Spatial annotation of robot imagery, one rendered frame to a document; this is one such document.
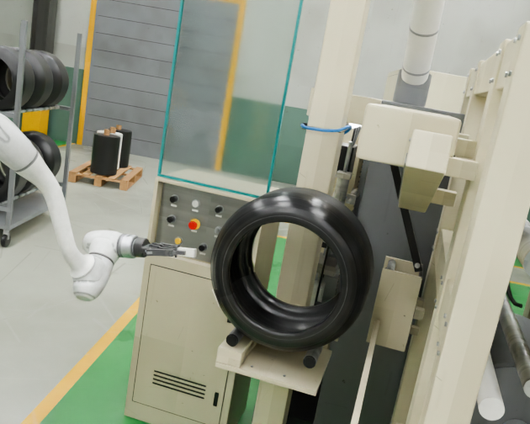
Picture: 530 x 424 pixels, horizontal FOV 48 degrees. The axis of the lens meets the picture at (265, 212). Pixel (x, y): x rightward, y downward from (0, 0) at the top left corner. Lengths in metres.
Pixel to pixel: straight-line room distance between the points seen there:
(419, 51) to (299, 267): 1.05
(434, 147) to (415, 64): 1.22
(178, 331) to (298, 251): 0.90
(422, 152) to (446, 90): 3.77
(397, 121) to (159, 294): 1.71
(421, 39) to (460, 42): 8.50
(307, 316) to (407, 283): 0.40
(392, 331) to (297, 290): 0.40
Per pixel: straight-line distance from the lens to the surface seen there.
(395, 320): 2.30
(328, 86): 2.26
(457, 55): 11.11
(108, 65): 11.62
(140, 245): 2.24
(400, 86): 2.80
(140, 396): 3.22
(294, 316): 2.31
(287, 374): 2.18
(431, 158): 1.51
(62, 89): 6.24
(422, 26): 2.60
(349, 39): 2.26
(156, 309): 3.00
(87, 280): 2.20
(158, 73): 11.31
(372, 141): 1.62
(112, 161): 8.42
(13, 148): 2.02
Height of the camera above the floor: 1.80
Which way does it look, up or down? 12 degrees down
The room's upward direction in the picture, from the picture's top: 10 degrees clockwise
